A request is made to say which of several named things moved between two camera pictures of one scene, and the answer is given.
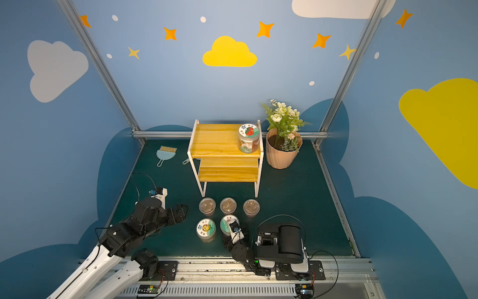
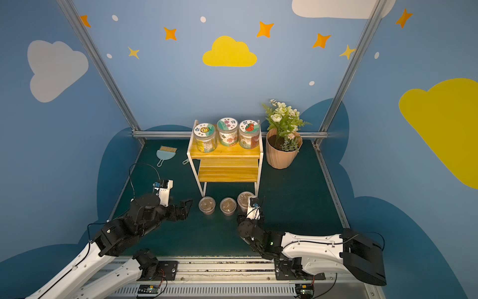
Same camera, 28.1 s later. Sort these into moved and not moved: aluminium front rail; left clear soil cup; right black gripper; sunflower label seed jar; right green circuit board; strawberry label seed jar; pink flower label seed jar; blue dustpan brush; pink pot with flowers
Moved: pink flower label seed jar; right black gripper; sunflower label seed jar
Not moved: blue dustpan brush; left clear soil cup; strawberry label seed jar; pink pot with flowers; right green circuit board; aluminium front rail
